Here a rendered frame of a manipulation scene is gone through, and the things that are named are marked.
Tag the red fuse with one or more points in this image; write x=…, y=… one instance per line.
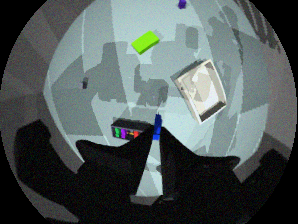
x=136, y=134

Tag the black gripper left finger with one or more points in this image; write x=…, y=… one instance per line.
x=128, y=161

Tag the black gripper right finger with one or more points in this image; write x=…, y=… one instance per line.
x=180, y=166

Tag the small green block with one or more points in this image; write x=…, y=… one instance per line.
x=145, y=41

